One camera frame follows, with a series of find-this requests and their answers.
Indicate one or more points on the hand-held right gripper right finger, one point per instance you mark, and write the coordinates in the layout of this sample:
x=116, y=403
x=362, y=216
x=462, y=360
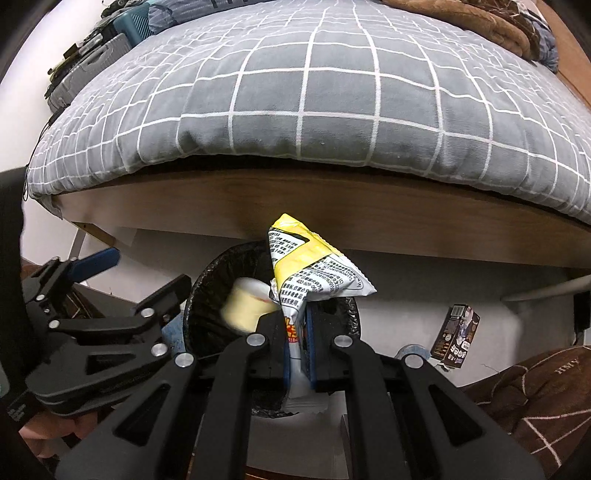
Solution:
x=313, y=355

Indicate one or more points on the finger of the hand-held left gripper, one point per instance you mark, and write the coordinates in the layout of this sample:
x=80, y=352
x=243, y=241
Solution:
x=97, y=264
x=171, y=290

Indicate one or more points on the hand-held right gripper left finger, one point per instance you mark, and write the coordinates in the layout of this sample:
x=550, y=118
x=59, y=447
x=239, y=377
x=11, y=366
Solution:
x=287, y=364

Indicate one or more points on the black trash bag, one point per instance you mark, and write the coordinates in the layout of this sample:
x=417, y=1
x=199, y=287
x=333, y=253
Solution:
x=207, y=295

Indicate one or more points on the yellow paper cup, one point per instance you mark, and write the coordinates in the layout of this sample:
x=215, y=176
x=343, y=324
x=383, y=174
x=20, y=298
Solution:
x=244, y=304

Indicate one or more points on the yellow white snack packet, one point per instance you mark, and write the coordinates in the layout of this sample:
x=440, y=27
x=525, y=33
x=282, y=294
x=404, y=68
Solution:
x=314, y=272

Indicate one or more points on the person's left hand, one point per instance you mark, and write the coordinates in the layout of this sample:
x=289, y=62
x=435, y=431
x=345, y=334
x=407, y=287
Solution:
x=46, y=436

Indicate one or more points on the grey round disc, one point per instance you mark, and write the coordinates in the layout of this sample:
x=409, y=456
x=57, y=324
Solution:
x=412, y=350

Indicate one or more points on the dark drink carton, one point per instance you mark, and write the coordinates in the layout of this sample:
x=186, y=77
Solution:
x=455, y=337

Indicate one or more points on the grey suitcase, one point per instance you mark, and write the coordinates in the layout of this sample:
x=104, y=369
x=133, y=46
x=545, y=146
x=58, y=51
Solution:
x=83, y=74

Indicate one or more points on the black items on suitcase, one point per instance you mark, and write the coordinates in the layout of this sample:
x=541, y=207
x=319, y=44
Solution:
x=74, y=48

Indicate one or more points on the brown quilted cloth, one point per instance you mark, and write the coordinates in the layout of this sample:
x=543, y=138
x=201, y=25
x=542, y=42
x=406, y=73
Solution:
x=540, y=406

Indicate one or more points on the teal suitcase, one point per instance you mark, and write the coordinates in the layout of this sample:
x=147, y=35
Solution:
x=136, y=23

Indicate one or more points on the grey checked bed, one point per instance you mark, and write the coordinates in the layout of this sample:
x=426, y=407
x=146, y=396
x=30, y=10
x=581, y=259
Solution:
x=323, y=92

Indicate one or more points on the dark clutter pile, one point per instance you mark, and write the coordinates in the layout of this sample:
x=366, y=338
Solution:
x=120, y=7

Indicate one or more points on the brown fleece blanket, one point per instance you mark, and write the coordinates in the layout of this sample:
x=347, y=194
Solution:
x=485, y=23

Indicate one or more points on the patterned pillow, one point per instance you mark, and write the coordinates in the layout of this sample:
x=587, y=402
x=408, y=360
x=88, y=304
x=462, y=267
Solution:
x=547, y=46

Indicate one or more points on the wooden headboard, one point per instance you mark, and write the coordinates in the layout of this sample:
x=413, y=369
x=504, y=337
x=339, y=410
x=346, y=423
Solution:
x=572, y=55

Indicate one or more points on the wooden bed frame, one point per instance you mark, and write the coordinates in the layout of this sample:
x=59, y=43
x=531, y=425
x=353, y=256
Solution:
x=415, y=217

